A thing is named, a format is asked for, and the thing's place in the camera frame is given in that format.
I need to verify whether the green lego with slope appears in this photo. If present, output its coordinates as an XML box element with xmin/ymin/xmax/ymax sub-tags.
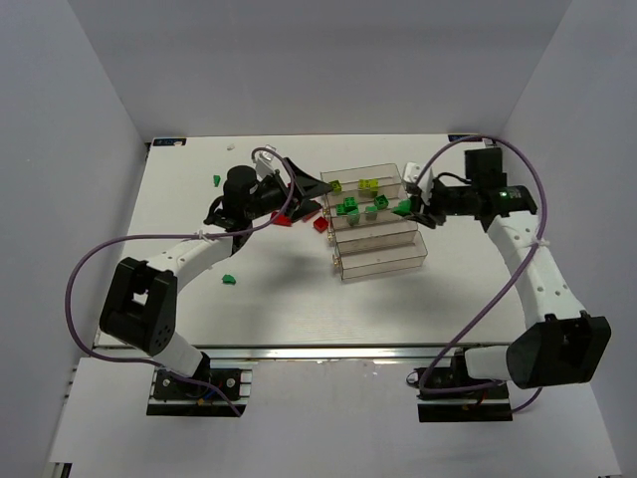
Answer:
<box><xmin>392</xmin><ymin>199</ymin><xmax>412</xmax><ymax>217</ymax></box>

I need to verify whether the lime green square lego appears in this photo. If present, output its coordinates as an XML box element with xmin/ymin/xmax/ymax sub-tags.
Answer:
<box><xmin>329</xmin><ymin>180</ymin><xmax>342</xmax><ymax>194</ymax></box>

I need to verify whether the green tall lego block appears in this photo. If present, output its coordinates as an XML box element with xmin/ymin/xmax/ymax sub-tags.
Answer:
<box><xmin>374</xmin><ymin>195</ymin><xmax>389</xmax><ymax>210</ymax></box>

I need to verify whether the green eight-stud lego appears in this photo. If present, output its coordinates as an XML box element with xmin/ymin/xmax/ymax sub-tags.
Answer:
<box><xmin>335</xmin><ymin>197</ymin><xmax>358</xmax><ymax>216</ymax></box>

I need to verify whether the small green lego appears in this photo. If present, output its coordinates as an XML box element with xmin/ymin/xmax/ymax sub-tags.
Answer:
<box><xmin>222</xmin><ymin>274</ymin><xmax>237</xmax><ymax>285</ymax></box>

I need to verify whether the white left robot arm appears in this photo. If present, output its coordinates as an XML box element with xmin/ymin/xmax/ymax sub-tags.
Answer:
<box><xmin>100</xmin><ymin>162</ymin><xmax>333</xmax><ymax>385</ymax></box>

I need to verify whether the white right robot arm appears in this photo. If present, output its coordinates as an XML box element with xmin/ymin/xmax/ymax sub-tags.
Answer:
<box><xmin>396</xmin><ymin>147</ymin><xmax>611</xmax><ymax>395</ymax></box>

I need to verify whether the red long lego brick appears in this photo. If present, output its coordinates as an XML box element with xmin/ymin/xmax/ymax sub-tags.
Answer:
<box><xmin>303</xmin><ymin>211</ymin><xmax>319</xmax><ymax>222</ymax></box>

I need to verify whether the red small square lego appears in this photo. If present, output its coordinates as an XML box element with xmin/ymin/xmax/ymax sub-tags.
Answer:
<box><xmin>313</xmin><ymin>217</ymin><xmax>329</xmax><ymax>233</ymax></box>

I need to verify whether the red lego brick left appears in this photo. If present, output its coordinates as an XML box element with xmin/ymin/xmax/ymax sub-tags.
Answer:
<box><xmin>271</xmin><ymin>211</ymin><xmax>293</xmax><ymax>227</ymax></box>

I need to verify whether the clear bin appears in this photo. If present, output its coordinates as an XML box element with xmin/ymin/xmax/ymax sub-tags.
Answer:
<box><xmin>320</xmin><ymin>163</ymin><xmax>404</xmax><ymax>199</ymax></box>
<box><xmin>332</xmin><ymin>230</ymin><xmax>428</xmax><ymax>281</ymax></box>
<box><xmin>327</xmin><ymin>210</ymin><xmax>417</xmax><ymax>251</ymax></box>
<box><xmin>322</xmin><ymin>184</ymin><xmax>407</xmax><ymax>230</ymax></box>

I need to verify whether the clear bin farthest back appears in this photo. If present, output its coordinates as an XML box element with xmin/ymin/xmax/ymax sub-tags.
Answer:
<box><xmin>320</xmin><ymin>163</ymin><xmax>404</xmax><ymax>199</ymax></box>

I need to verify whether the lime green long lego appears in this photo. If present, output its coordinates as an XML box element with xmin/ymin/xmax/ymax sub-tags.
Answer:
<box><xmin>358</xmin><ymin>178</ymin><xmax>379</xmax><ymax>197</ymax></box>

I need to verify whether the blue label sticker right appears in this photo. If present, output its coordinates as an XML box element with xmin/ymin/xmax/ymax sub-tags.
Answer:
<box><xmin>447</xmin><ymin>134</ymin><xmax>483</xmax><ymax>143</ymax></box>

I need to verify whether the blue label sticker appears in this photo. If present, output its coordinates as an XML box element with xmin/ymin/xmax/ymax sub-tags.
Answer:
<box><xmin>151</xmin><ymin>137</ymin><xmax>187</xmax><ymax>147</ymax></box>
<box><xmin>447</xmin><ymin>134</ymin><xmax>483</xmax><ymax>143</ymax></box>

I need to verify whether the clear bin nearest front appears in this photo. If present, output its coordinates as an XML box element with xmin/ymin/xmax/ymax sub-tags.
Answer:
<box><xmin>332</xmin><ymin>230</ymin><xmax>428</xmax><ymax>281</ymax></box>

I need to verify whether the blue label sticker left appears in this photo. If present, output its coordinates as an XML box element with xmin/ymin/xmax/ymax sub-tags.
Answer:
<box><xmin>151</xmin><ymin>137</ymin><xmax>187</xmax><ymax>147</ymax></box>

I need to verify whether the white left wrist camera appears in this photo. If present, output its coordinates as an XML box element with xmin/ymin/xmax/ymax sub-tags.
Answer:
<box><xmin>251</xmin><ymin>147</ymin><xmax>276</xmax><ymax>177</ymax></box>

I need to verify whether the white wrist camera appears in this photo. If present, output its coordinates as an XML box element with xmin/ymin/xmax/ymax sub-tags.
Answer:
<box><xmin>251</xmin><ymin>147</ymin><xmax>276</xmax><ymax>177</ymax></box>
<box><xmin>402</xmin><ymin>162</ymin><xmax>434</xmax><ymax>202</ymax></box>

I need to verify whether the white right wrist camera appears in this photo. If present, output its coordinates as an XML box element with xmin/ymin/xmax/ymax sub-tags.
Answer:
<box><xmin>402</xmin><ymin>162</ymin><xmax>434</xmax><ymax>202</ymax></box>

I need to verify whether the aluminium table edge rail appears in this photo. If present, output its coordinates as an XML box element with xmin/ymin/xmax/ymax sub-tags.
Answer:
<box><xmin>92</xmin><ymin>343</ymin><xmax>563</xmax><ymax>362</ymax></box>

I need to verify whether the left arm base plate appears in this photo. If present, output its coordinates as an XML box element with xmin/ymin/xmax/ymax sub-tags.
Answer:
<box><xmin>146</xmin><ymin>367</ymin><xmax>253</xmax><ymax>418</ymax></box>

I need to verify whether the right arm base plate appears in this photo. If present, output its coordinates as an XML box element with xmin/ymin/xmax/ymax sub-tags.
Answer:
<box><xmin>405</xmin><ymin>367</ymin><xmax>513</xmax><ymax>423</ymax></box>

